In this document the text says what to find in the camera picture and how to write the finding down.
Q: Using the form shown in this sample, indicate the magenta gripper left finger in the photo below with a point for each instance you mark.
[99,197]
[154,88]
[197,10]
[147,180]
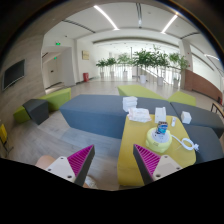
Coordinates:
[75,167]

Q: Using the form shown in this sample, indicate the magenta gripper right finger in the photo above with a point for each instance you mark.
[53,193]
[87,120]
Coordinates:
[153,166]

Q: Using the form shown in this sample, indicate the yellow low table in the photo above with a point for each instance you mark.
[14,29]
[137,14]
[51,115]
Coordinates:
[135,133]

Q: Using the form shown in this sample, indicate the small white bottle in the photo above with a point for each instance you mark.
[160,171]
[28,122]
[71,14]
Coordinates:
[173,121]

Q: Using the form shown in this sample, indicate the white tall box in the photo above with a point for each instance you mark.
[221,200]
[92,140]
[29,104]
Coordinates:
[160,114]

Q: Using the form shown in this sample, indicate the large grey bench sofa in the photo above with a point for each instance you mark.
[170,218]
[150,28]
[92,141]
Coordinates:
[98,114]

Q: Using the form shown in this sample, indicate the small white cube box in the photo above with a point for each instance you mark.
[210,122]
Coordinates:
[186,117]

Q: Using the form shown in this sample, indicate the white square box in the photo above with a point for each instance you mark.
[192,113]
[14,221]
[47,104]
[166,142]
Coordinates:
[129,102]

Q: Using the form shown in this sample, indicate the green bench left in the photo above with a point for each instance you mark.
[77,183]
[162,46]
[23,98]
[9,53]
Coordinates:
[55,101]

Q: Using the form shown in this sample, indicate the green bench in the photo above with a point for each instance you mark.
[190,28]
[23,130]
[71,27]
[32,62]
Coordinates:
[180,97]
[55,101]
[137,91]

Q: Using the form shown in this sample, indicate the dark grey ottoman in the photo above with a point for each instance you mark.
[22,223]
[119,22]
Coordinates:
[37,109]

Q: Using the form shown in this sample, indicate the grey sofa right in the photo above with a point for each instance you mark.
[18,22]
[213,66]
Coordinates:
[204,129]

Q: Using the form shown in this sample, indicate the green bench right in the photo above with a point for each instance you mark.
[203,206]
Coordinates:
[180,97]

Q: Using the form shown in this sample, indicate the green bench centre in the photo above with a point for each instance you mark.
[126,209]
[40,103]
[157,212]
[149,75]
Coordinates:
[137,91]

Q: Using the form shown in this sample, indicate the yellow chair at left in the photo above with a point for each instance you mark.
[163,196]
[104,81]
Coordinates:
[4,139]

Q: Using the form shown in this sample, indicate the red trash bin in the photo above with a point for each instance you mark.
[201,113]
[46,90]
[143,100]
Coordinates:
[86,77]

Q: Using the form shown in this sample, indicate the potted plant left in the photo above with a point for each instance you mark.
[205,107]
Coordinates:
[101,64]

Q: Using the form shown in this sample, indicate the potted plant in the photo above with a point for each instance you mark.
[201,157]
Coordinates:
[101,64]
[143,59]
[160,63]

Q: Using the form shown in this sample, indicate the potted plant right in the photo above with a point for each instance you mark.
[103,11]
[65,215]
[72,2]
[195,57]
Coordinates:
[160,63]

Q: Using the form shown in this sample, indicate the potted plant centre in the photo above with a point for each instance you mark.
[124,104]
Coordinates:
[143,59]

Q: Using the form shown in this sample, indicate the framed wall picture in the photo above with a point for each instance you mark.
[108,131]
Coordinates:
[85,55]

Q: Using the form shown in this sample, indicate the wall mounted black television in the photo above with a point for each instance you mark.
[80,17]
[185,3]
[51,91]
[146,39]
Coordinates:
[13,74]

